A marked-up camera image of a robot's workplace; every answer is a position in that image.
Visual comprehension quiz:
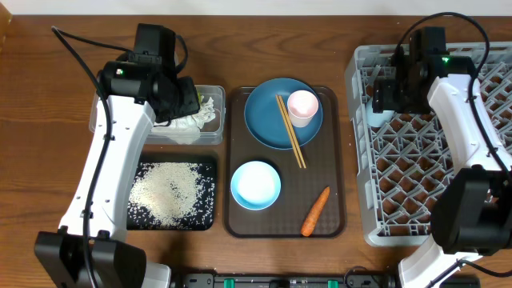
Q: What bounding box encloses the light blue cup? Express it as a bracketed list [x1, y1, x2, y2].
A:
[365, 102, 395, 128]

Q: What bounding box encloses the pink cup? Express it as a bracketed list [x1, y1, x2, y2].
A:
[287, 90, 319, 128]

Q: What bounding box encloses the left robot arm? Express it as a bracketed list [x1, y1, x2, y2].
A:
[34, 23, 200, 287]

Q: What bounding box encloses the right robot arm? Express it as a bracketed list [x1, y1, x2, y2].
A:
[372, 27, 511, 287]

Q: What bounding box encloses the clear plastic waste bin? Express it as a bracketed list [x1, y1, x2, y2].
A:
[89, 85, 226, 149]

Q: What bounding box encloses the black waste tray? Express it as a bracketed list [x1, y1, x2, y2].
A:
[126, 154, 218, 232]

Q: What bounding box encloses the crumpled white tissue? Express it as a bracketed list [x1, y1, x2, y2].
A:
[151, 96, 221, 145]

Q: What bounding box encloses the dark blue plate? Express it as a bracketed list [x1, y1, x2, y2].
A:
[244, 78, 323, 150]

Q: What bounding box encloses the pile of rice grains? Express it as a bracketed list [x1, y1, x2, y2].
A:
[128, 162, 215, 229]

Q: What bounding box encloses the wooden chopstick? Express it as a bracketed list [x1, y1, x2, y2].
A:
[278, 94, 308, 169]
[274, 94, 304, 170]

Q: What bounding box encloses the light blue bowl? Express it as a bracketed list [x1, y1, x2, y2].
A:
[230, 161, 282, 210]

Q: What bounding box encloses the brown serving tray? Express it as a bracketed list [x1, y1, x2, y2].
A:
[224, 86, 346, 238]

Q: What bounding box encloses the orange carrot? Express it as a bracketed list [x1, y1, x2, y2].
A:
[301, 187, 330, 237]

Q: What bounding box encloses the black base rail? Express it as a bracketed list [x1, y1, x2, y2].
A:
[171, 273, 481, 288]

